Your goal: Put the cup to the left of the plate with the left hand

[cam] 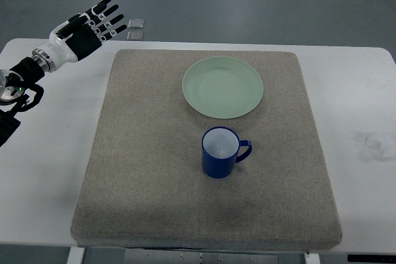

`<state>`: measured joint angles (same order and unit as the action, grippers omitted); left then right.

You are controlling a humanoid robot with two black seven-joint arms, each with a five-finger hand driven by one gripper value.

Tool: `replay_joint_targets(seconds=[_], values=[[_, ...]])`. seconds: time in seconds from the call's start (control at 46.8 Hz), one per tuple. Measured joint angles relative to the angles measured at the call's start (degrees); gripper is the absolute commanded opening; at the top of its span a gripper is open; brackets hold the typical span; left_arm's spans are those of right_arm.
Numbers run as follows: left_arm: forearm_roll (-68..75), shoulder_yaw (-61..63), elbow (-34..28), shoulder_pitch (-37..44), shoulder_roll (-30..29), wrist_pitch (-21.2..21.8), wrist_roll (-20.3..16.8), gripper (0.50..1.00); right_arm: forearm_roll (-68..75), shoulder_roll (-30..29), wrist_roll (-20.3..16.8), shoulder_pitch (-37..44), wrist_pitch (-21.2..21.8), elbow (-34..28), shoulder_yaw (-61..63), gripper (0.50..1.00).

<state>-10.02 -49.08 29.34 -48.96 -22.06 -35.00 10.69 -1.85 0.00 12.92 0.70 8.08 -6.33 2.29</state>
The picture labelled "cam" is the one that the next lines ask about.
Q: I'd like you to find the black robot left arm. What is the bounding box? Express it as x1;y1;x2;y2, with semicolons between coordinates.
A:
1;49;54;145

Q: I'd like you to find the light green plate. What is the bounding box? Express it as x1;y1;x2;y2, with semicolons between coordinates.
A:
182;56;264;119

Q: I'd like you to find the upper floor socket plate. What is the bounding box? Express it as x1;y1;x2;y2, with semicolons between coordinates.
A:
127;19;144;29

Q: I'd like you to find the lower floor socket plate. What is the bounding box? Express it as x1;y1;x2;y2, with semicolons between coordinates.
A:
127;31;144;41

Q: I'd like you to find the floor socket plate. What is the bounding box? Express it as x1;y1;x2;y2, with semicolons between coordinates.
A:
127;19;144;29
127;31;144;41

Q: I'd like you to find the blue enamel cup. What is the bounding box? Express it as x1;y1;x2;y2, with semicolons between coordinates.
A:
201;126;252;179

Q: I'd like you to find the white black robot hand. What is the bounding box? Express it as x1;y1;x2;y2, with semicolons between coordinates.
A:
40;0;127;72

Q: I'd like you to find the metal table frame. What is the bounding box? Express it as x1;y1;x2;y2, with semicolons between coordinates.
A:
66;246;321;264

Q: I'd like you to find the beige felt mat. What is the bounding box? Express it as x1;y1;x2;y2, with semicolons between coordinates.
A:
71;49;342;251

